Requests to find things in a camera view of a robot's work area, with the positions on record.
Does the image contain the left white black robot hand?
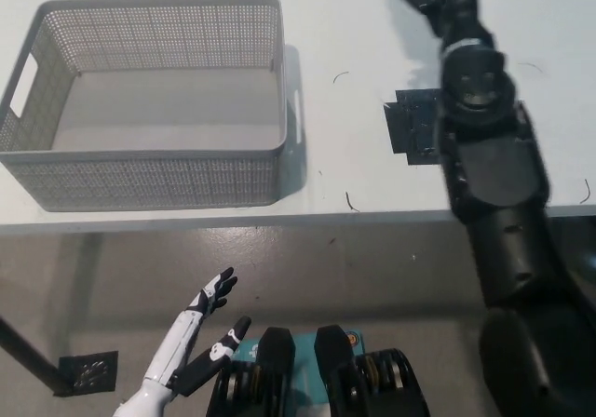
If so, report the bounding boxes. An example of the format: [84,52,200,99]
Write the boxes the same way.
[142,267,253,398]

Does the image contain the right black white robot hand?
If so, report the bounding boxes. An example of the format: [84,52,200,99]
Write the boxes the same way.
[384,0,495,54]

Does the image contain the black tape patch on desk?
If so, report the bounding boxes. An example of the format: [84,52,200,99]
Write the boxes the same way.
[383,87,446,167]

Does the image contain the grey perforated plastic basket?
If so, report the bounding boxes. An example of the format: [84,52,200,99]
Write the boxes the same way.
[0,0,286,212]

